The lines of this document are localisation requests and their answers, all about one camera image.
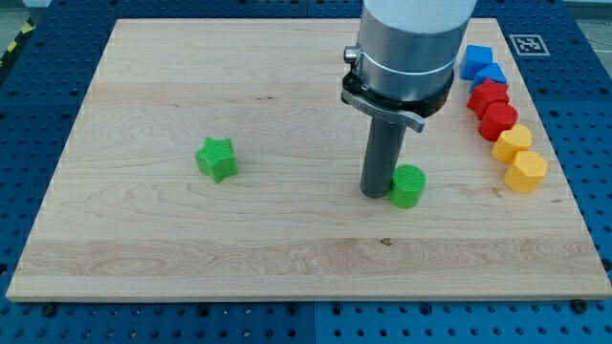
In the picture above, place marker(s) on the green cylinder block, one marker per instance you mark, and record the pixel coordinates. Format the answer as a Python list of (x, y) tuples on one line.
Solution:
[(407, 186)]

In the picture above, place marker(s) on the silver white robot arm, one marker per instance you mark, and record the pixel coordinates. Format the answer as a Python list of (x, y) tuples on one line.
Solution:
[(406, 49)]

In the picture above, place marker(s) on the yellow hexagon block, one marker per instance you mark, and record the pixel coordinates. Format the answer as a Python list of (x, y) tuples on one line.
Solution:
[(526, 172)]

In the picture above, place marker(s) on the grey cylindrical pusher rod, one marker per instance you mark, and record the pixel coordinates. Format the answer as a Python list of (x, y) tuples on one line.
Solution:
[(382, 152)]

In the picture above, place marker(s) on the green star block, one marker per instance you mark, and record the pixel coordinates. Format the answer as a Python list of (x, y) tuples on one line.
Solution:
[(216, 159)]

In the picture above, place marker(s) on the black clamp with metal lever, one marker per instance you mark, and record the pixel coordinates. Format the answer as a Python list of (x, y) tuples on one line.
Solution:
[(412, 114)]

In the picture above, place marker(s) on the light wooden board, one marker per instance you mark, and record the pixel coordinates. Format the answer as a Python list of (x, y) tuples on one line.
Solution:
[(128, 216)]

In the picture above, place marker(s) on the red cylinder block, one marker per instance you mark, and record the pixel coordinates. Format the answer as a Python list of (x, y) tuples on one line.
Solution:
[(498, 117)]

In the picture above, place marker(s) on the red star block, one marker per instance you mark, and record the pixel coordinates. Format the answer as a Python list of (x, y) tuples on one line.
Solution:
[(483, 95)]

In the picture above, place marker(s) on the yellow heart block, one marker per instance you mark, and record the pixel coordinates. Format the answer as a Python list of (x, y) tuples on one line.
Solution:
[(512, 141)]

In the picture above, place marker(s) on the blue cube block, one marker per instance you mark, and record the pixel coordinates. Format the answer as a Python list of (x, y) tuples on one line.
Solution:
[(475, 59)]

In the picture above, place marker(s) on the blue triangular block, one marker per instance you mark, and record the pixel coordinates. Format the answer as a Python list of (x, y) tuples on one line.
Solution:
[(493, 72)]

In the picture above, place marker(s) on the black white fiducial marker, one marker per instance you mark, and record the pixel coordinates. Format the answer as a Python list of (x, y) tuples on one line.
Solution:
[(528, 44)]

